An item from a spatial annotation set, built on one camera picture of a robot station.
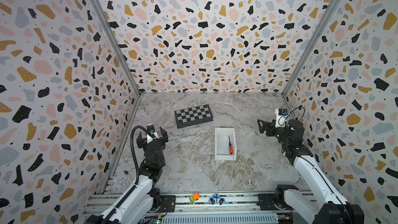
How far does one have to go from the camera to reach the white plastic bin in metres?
0.87

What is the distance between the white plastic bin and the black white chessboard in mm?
115

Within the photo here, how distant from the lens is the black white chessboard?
3.37ft
